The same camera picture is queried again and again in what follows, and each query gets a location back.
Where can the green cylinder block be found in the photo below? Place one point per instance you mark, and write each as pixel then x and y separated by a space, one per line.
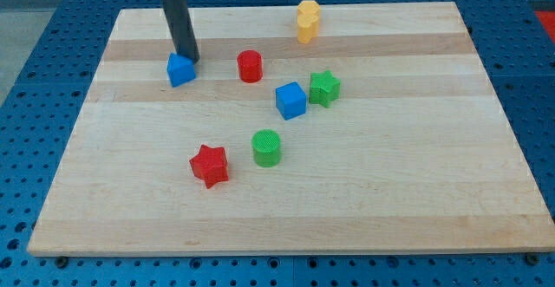
pixel 266 147

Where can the blue cube block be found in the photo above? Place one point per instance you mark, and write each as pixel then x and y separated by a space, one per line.
pixel 291 100

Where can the green star block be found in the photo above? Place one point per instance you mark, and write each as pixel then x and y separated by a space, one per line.
pixel 324 88

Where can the red cylinder block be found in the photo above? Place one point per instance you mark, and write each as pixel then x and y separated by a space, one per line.
pixel 250 66

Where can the red star block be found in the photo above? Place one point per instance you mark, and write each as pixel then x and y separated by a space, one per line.
pixel 210 165

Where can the yellow heart block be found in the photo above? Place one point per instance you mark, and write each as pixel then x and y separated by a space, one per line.
pixel 307 27

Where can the blue triangle block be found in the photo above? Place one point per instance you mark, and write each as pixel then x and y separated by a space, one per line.
pixel 180 70

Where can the yellow hexagon block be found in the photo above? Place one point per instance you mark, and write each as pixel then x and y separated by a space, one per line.
pixel 308 7

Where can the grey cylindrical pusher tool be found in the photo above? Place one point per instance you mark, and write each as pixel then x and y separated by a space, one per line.
pixel 181 29

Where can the wooden board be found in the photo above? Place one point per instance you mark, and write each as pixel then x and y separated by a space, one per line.
pixel 415 156

